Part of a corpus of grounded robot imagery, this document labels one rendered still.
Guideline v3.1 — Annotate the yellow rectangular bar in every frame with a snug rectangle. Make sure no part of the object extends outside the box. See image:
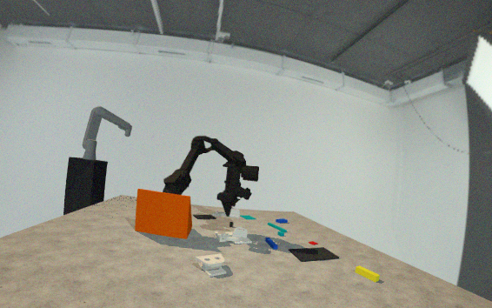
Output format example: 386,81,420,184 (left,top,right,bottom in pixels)
355,266,380,282

